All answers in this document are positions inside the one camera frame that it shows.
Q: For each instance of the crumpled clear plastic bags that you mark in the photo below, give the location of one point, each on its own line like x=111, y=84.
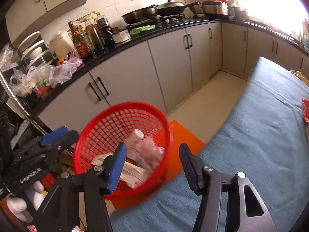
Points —
x=31, y=79

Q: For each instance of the white rounded bottle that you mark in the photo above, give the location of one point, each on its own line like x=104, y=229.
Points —
x=17, y=207
x=38, y=195

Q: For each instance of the dark wok with lid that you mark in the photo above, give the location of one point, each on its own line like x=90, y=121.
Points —
x=171, y=8

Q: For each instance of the black gas stove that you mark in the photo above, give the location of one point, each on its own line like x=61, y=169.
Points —
x=169, y=20

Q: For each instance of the yellowish plastic bag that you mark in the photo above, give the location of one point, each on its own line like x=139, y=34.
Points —
x=301, y=76

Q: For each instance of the dark oil bottle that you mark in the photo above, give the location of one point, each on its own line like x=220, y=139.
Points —
x=95, y=38

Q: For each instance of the pink clear plastic wrap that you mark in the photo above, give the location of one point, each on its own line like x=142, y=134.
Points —
x=149, y=152

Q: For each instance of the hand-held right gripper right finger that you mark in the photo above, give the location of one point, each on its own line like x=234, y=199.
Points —
x=189, y=171

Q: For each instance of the grey lower kitchen cabinets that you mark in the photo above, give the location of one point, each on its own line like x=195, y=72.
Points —
x=169, y=65

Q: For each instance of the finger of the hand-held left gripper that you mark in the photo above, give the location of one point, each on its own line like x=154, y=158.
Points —
x=54, y=135
x=70, y=139

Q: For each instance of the metal rack bar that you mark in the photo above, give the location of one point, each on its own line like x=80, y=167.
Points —
x=17, y=101

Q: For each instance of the green cloth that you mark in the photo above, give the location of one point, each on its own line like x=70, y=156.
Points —
x=142, y=30

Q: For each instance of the small white box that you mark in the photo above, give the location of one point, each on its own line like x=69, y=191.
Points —
x=122, y=36

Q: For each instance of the dark cooking pot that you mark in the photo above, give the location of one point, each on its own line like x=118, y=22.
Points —
x=241, y=13

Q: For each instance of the white black tiered container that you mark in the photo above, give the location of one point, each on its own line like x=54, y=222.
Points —
x=33, y=50

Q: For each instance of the blue tablecloth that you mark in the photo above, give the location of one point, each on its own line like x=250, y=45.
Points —
x=253, y=137

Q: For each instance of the dark frying pan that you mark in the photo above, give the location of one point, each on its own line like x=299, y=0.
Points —
x=140, y=14

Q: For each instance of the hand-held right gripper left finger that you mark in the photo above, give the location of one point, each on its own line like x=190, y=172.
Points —
x=118, y=171

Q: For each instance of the large soy sauce bottle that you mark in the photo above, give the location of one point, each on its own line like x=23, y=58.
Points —
x=105, y=29

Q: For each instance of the small white bottle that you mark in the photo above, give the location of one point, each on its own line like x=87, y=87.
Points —
x=136, y=137

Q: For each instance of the pink white plastic bag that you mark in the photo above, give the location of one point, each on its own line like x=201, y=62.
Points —
x=68, y=70

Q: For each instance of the red plastic mesh basket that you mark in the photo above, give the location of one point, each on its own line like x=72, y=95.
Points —
x=101, y=125

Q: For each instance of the black kitchen countertop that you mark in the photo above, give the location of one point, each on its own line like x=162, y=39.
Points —
x=115, y=47

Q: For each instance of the silver rice cooker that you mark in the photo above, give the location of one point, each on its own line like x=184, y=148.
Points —
x=214, y=8

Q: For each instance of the red label sauce bottle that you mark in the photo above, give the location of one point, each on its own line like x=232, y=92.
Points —
x=80, y=44

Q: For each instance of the white electric cooker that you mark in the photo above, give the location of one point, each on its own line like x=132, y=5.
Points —
x=62, y=44

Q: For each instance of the orange plastic stool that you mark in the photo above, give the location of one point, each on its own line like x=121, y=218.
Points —
x=188, y=135

